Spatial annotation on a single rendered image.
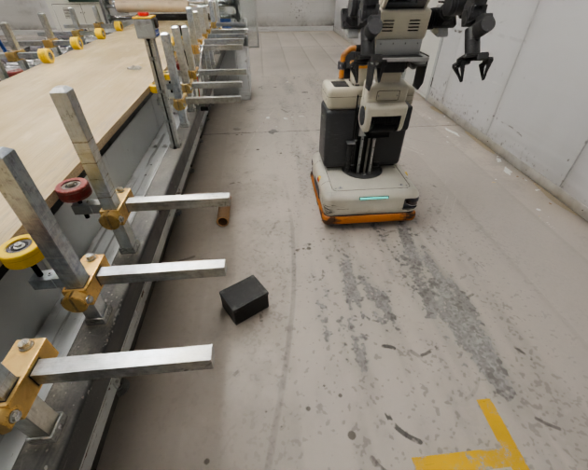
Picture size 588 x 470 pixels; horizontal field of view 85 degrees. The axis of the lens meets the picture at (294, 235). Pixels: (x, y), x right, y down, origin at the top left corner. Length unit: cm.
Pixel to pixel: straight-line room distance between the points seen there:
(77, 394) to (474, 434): 132
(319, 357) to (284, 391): 22
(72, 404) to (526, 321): 187
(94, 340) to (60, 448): 22
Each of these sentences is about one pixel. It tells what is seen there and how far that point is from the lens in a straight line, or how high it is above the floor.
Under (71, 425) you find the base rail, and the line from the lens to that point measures 81.
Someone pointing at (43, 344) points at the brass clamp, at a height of 86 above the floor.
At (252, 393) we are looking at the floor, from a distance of 149.
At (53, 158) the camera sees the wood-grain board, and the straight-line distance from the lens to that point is 127.
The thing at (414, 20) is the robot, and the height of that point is 117.
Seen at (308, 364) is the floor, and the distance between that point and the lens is 154.
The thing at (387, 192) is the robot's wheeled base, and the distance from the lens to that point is 212.
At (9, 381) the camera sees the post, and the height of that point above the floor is 87.
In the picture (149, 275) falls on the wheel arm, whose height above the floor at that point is 81.
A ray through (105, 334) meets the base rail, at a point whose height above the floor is 70.
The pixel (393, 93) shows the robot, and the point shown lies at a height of 85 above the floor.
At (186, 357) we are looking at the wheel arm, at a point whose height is 85.
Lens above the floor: 135
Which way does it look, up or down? 40 degrees down
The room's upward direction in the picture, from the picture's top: straight up
